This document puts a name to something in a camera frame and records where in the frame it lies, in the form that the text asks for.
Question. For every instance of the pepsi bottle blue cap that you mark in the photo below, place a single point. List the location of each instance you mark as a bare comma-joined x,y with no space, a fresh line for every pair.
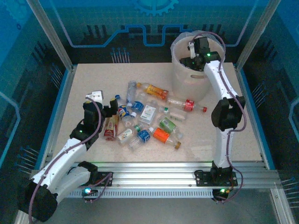
123,112

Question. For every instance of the red gold label bottle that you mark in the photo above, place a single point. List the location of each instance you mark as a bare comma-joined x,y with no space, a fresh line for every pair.
111,128

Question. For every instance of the small bottle yellow print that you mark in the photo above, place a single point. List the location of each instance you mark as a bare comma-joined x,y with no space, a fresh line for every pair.
124,136

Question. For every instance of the small clear bottle green cap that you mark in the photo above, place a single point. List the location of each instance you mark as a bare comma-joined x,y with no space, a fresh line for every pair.
138,127

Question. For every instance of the bottle white green label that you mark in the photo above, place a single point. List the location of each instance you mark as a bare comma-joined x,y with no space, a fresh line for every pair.
147,113

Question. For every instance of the red label cola bottle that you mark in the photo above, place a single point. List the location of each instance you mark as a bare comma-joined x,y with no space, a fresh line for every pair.
189,105

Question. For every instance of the orange juice bottle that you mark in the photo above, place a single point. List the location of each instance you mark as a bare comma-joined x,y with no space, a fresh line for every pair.
155,90

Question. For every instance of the orange label bottle brown cap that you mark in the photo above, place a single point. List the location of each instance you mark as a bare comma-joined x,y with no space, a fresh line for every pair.
161,135

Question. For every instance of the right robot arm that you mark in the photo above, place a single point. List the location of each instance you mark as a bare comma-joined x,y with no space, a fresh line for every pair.
220,79

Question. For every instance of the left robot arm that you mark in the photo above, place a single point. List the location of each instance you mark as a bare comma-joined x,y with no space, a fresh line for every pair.
58,158

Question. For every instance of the round beige bin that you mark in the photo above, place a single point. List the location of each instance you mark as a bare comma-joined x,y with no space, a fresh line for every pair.
187,88

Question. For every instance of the tall clear empty bottle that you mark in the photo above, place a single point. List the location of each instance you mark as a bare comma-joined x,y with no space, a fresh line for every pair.
131,92

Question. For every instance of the blue aluminium side rail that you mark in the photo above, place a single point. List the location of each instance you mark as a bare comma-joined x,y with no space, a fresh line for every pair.
56,112
257,140

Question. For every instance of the aluminium frame post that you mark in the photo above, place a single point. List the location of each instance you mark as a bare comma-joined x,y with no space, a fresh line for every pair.
257,32
51,35

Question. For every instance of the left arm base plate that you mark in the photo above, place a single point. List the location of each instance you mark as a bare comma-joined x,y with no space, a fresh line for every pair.
105,178

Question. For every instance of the aluminium front rail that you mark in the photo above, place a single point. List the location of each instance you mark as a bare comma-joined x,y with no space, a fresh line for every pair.
151,173

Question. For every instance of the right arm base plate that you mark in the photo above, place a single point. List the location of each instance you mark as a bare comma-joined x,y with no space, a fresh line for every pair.
202,178

